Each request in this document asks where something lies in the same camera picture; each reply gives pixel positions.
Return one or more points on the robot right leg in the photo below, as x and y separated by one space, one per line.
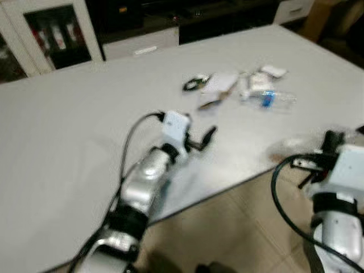
211 268

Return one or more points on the torn brown cardboard piece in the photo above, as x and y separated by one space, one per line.
211 101

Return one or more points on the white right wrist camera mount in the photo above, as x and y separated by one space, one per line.
348 173

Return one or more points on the white low drawer unit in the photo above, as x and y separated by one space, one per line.
142 44

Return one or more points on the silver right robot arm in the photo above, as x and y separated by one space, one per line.
341 233

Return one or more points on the white crumpled paper wrapper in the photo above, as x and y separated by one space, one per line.
274 71

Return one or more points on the white paper card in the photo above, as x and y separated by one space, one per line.
220 82

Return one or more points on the clear bottle with blue label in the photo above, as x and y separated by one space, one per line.
270 99

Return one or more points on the white drawer front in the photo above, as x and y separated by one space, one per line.
293 10

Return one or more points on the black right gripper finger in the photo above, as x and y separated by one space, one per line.
328 141
340 141

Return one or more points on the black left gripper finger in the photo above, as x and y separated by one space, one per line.
208 137
189 117

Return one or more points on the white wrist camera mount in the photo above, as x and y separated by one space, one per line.
175 129
348 173

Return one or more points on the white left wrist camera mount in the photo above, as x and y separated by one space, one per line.
175 129

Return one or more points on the white small carton box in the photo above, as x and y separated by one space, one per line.
257 84

